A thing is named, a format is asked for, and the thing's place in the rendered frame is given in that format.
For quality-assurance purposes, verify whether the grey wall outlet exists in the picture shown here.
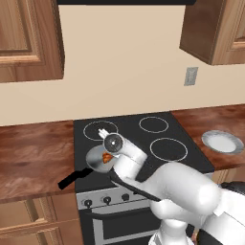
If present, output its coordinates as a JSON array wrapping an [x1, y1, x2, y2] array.
[[183, 66, 199, 87]]

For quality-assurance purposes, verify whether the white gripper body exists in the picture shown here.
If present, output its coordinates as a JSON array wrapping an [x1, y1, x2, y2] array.
[[98, 127, 110, 141]]

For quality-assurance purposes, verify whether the black stove with hob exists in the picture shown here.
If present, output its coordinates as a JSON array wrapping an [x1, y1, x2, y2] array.
[[73, 111, 215, 245]]

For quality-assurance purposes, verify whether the wooden wall cupboard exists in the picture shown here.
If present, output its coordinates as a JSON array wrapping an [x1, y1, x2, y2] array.
[[0, 0, 66, 84], [179, 0, 245, 67]]

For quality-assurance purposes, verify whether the wooden base cupboard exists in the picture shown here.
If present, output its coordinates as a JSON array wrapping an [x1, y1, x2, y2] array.
[[209, 166, 245, 187]]

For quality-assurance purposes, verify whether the grey round plate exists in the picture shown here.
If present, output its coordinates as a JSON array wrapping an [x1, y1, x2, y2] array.
[[201, 129, 245, 156]]

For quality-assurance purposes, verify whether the black range hood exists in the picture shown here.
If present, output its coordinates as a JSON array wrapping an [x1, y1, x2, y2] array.
[[56, 0, 197, 7]]

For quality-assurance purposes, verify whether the black oven door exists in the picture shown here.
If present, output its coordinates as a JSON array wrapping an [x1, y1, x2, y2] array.
[[78, 205, 167, 245]]

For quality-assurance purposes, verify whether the grey pan with black handle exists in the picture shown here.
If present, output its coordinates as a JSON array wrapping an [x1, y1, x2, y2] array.
[[57, 145, 117, 190]]

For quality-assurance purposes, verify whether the wooden cupboard door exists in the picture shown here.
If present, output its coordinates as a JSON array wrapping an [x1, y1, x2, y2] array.
[[0, 219, 84, 245]]

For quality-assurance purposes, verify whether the wooden drawer front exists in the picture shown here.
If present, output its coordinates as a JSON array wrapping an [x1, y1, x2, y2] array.
[[0, 192, 79, 237]]

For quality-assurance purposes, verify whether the silver oven door handle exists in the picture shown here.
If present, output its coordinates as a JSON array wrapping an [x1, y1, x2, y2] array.
[[84, 209, 154, 222]]

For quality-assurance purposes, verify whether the brown croissant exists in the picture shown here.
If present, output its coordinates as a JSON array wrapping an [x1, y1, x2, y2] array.
[[101, 152, 114, 165]]

